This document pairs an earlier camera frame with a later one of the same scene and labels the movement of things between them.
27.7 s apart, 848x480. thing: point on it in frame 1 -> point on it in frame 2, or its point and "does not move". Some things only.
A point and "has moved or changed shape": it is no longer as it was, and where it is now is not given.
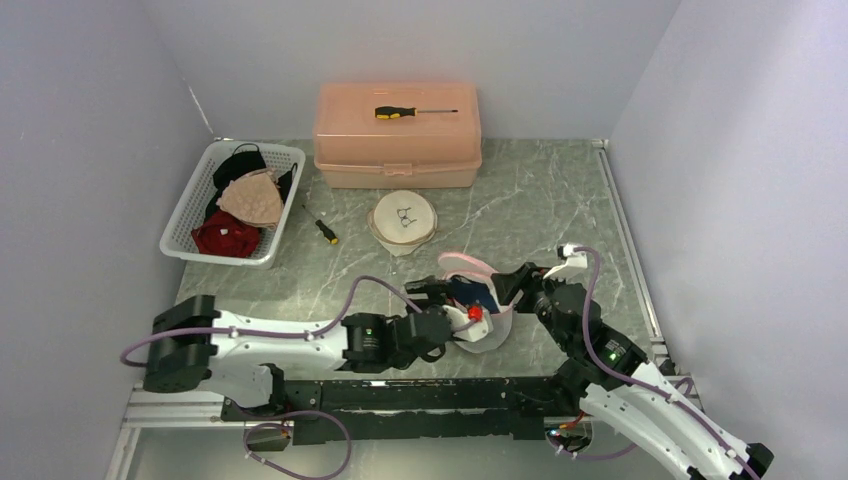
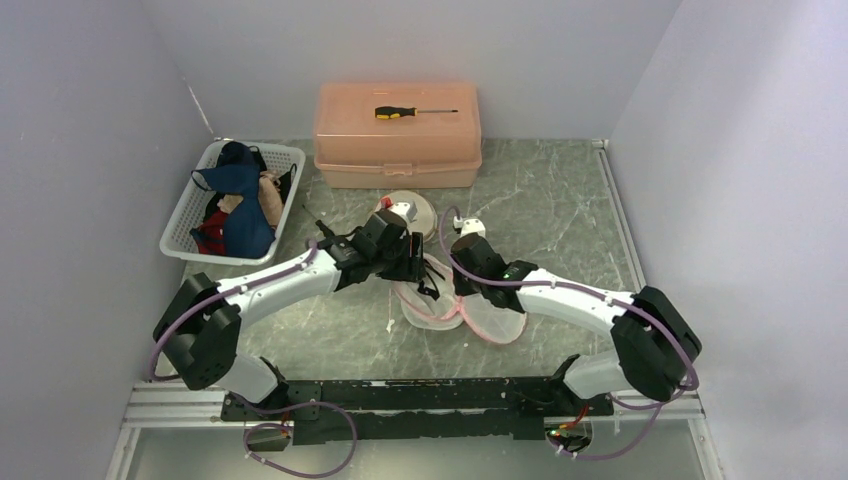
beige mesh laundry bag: (402, 220) does not move
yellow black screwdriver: (391, 112) does not move
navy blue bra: (472, 291) has moved or changed shape
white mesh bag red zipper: (462, 264) has moved or changed shape
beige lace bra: (255, 198) does not move
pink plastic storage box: (355, 150) does not move
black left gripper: (434, 289) -> (412, 266)
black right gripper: (529, 278) -> (460, 287)
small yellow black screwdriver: (327, 233) does not move
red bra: (219, 236) does not move
